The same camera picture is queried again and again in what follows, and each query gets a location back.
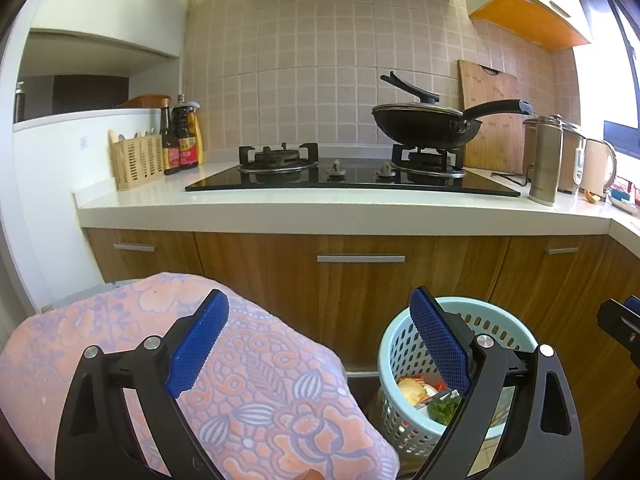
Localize white kitchen counter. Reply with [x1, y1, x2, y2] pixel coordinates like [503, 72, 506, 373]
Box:
[74, 160, 640, 246]

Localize black power cable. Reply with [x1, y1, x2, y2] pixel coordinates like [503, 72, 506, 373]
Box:
[490, 171, 532, 187]

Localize window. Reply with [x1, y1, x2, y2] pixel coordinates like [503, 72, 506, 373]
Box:
[570, 0, 640, 171]

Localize wooden corner cabinet door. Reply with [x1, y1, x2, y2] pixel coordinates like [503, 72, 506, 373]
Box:
[490, 235, 615, 356]

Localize beige utensil basket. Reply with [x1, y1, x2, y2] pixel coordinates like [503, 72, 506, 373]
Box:
[108, 129, 166, 192]

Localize stainless steel thermos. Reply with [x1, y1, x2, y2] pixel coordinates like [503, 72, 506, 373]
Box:
[529, 115, 563, 207]

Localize wooden cutting board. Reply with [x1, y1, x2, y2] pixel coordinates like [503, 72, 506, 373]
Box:
[457, 59, 527, 173]

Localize black glass gas stove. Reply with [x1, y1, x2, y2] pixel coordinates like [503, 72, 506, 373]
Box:
[185, 142, 521, 198]

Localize large soy sauce bottle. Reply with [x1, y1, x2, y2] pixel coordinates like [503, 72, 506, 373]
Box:
[172, 94, 201, 170]

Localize plain wooden cabinet panel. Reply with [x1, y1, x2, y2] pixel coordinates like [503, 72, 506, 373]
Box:
[194, 232, 347, 371]

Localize yellow oil bottle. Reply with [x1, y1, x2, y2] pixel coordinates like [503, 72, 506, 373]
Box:
[192, 110, 205, 166]

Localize dark green leaf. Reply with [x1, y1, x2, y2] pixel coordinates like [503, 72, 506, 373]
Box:
[427, 397, 462, 424]

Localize wok lid with black handle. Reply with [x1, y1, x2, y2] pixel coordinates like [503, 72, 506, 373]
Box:
[375, 71, 463, 113]

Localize slim dark sauce bottle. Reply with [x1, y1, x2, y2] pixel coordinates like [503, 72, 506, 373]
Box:
[161, 100, 181, 176]

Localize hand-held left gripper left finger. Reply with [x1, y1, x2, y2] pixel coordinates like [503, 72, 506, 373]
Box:
[55, 290, 236, 480]

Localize pink floral printed blanket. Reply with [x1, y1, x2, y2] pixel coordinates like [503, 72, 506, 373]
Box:
[0, 272, 401, 480]

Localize wooden cabinet door long handle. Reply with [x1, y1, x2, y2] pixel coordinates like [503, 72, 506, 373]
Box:
[317, 235, 512, 371]

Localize yellow bread slice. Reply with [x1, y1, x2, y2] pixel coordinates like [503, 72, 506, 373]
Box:
[397, 377, 427, 404]

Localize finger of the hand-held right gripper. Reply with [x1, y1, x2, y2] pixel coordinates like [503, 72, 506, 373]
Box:
[596, 296, 640, 348]

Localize light blue plastic basket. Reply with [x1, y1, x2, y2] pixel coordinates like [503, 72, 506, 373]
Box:
[377, 296, 541, 458]

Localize beige electric kettle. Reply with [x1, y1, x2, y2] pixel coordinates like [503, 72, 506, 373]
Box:
[582, 137, 619, 202]

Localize wooden cabinet door short handle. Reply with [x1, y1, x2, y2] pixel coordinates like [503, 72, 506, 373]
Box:
[82, 228, 203, 286]

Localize black wok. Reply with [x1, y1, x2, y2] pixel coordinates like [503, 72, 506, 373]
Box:
[371, 97, 533, 151]

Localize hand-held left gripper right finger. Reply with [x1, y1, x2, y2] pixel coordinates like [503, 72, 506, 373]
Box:
[409, 286, 586, 480]

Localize orange and white wall cabinet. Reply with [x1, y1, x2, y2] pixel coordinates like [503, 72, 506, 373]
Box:
[462, 0, 593, 52]

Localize white dish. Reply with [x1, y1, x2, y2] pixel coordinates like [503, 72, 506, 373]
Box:
[607, 189, 640, 214]

